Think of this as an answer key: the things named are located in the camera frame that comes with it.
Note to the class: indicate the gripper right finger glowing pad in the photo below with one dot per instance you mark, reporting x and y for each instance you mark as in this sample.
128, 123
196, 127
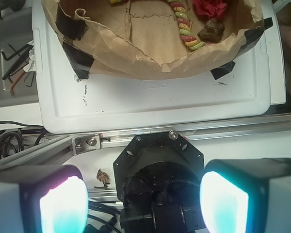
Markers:
247, 195

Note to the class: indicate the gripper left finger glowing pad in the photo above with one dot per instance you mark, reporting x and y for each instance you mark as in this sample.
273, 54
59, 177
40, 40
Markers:
42, 199

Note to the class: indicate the allen key set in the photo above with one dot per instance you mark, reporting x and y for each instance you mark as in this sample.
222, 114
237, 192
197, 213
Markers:
15, 71

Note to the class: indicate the brown rock-like lump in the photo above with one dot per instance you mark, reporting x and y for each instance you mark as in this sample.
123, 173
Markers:
212, 31

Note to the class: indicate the brown paper bag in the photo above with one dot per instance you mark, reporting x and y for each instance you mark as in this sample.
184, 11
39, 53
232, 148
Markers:
150, 39

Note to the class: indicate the red crumpled paper ball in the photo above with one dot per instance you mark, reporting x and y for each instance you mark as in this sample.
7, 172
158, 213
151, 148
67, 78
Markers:
210, 8

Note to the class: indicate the aluminium frame rail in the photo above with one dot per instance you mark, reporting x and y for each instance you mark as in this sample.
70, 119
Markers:
245, 138

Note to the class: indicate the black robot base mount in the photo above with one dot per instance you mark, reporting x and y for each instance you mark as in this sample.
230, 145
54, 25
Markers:
157, 178

